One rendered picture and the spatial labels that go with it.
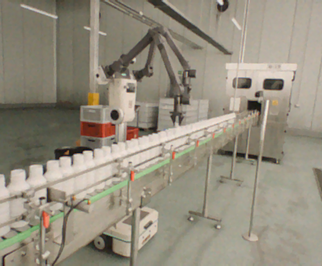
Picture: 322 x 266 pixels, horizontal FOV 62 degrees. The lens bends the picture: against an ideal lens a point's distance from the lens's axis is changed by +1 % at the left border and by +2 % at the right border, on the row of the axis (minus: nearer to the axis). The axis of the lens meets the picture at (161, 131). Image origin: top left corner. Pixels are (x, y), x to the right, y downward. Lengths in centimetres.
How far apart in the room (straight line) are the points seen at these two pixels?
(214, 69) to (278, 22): 296
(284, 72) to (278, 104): 66
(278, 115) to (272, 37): 617
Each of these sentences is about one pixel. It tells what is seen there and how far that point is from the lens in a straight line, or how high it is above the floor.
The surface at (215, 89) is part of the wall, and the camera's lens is 1197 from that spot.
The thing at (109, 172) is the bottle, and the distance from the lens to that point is 118.
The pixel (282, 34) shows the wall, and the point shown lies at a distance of 1184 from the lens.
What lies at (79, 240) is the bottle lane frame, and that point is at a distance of 110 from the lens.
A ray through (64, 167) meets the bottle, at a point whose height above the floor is 114.
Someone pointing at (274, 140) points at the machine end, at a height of 49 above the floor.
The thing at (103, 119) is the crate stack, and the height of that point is 95.
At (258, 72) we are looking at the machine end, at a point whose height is 192.
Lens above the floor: 143
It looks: 9 degrees down
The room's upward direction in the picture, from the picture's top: 4 degrees clockwise
